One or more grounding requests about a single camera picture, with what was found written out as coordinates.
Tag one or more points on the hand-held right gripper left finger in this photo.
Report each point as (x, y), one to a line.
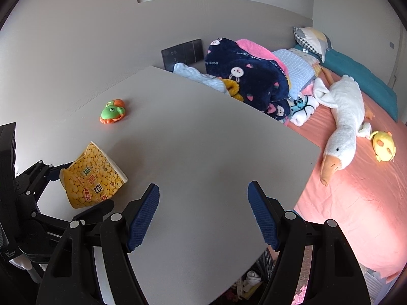
(143, 219)

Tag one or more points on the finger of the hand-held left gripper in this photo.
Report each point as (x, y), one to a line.
(38, 171)
(95, 211)

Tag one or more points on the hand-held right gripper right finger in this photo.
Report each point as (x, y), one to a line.
(264, 216)

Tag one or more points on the yellow paper cup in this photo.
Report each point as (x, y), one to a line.
(92, 178)

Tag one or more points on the person's left hand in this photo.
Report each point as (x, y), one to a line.
(24, 262)

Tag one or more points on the green orange frog toy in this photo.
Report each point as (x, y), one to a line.
(111, 111)

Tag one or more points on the white cabinet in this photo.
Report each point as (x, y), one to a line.
(197, 139)

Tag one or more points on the bed with pink sheet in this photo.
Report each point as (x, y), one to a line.
(359, 203)

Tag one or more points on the white printed cloth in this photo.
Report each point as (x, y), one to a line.
(302, 108)

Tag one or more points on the pastel foam floor mat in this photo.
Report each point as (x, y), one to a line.
(376, 281)

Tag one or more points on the white goose plush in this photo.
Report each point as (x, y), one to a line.
(346, 114)

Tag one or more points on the yellow fluffy toy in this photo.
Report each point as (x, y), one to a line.
(230, 87)

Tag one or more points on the yellow chick plush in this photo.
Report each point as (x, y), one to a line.
(383, 144)

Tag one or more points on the navy printed blanket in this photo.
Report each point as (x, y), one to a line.
(248, 73)

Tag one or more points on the light blue blanket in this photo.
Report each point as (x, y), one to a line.
(295, 66)

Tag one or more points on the pale blue knitted cloth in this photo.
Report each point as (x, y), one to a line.
(197, 76)

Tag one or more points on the pink blanket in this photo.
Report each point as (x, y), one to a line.
(254, 49)

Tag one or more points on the teal pillow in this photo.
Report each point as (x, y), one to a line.
(359, 73)

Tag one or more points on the patchwork checked pillow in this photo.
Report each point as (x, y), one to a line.
(310, 39)

